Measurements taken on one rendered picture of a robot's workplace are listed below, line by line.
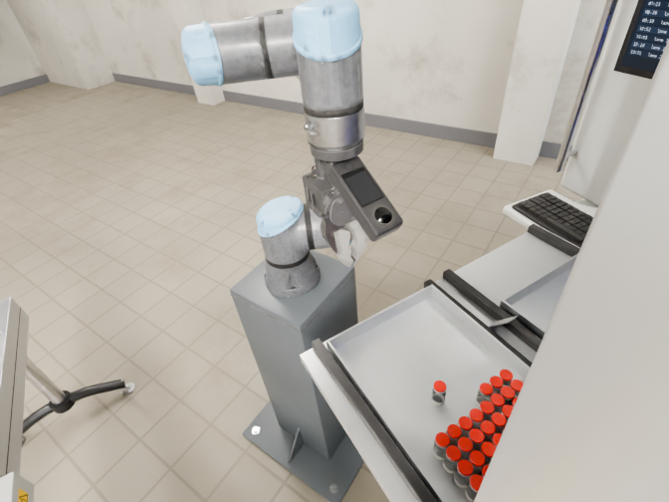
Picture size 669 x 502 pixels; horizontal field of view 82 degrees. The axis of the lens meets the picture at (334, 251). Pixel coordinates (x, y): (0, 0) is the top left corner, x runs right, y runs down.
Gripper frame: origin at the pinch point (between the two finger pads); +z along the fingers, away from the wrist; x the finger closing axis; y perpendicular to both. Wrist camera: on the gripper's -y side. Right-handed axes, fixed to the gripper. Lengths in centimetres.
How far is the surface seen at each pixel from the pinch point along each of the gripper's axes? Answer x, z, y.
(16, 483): 79, 57, 36
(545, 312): -35.3, 21.4, -14.9
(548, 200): -78, 27, 15
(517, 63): -224, 38, 143
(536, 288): -38.9, 20.8, -9.9
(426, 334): -12.3, 21.4, -5.7
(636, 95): -90, -3, 8
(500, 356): -19.6, 20.8, -17.2
